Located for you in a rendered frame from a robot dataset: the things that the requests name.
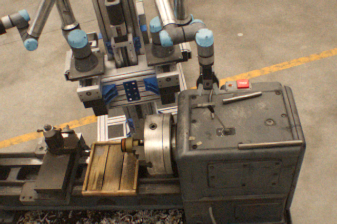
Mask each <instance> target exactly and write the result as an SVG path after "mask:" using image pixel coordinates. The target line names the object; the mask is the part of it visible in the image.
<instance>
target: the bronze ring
mask: <svg viewBox="0 0 337 224"><path fill-rule="evenodd" d="M140 145H141V141H140V140H139V139H137V140H133V136H132V137H127V138H122V139H121V151H122V152H127V153H133V152H132V149H133V146H140Z"/></svg>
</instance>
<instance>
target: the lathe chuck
mask: <svg viewBox="0 0 337 224"><path fill-rule="evenodd" d="M164 114H165V113H162V114H148V115H147V116H146V118H145V125H144V152H145V161H146V163H148V162H151V163H152V166H153V167H152V168H149V167H147V171H148V173H149V174H150V175H154V174H168V173H166V171H165V166H164V158H163V144H162V126H163V116H164ZM151 124H156V125H157V127H156V128H155V129H151V128H150V125H151Z"/></svg>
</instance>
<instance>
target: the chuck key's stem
mask: <svg viewBox="0 0 337 224"><path fill-rule="evenodd" d="M208 105H212V106H213V107H215V102H209V103H201V104H191V107H192V108H198V107H202V108H204V107H208Z"/></svg>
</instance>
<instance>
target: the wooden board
mask: <svg viewBox="0 0 337 224"><path fill-rule="evenodd" d="M110 145H111V147H110ZM120 147H121V141H95V142H93V144H92V149H91V153H90V159H89V161H88V167H87V171H86V175H85V179H84V186H83V190H82V194H83V196H84V197H89V196H137V190H138V180H139V175H140V164H139V161H138V159H136V156H133V154H132V153H126V152H125V153H123V152H122V151H121V149H120ZM96 148H97V149H96ZM127 155H128V156H129V157H130V158H129V157H128V156H127ZM122 157H125V158H122ZM134 159H135V160H134ZM125 162H126V163H125ZM135 163H136V164H135ZM126 164H127V165H126ZM134 167H135V168H134ZM137 168H138V169H137ZM134 169H135V170H134ZM130 170H131V171H130ZM127 171H128V172H127ZM127 174H128V175H127ZM133 174H134V176H133ZM122 176H123V177H122ZM124 177H125V178H124ZM127 178H128V179H127ZM98 179H99V180H98ZM102 179H103V180H102ZM121 180H122V181H121ZM103 181H104V182H103ZM98 182H100V183H98ZM105 182H106V183H105ZM132 182H133V183H132ZM88 185H89V186H88ZM131 185H132V186H131ZM101 186H102V187H101ZM120 186H121V187H120ZM130 187H131V188H130ZM114 188H115V189H114ZM128 188H130V189H128ZM90 189H91V190H93V191H91V190H90ZM97 189H98V190H97ZM102 189H103V190H102ZM125 189H126V190H125ZM131 189H132V190H131Z"/></svg>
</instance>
